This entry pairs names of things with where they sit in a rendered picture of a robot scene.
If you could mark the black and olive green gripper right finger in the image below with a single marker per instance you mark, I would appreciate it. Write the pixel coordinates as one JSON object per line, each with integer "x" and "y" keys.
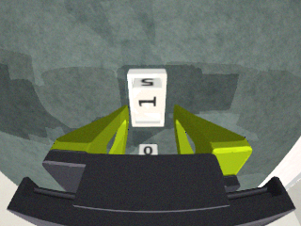
{"x": 231, "y": 149}

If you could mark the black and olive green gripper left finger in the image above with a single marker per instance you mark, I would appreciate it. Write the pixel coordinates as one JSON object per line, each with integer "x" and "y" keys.
{"x": 93, "y": 137}

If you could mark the beige open-top tray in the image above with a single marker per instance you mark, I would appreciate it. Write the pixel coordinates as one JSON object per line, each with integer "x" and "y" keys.
{"x": 147, "y": 119}

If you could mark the white number cube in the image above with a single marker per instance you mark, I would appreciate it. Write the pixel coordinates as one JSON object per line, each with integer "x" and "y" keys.
{"x": 148, "y": 149}
{"x": 147, "y": 95}

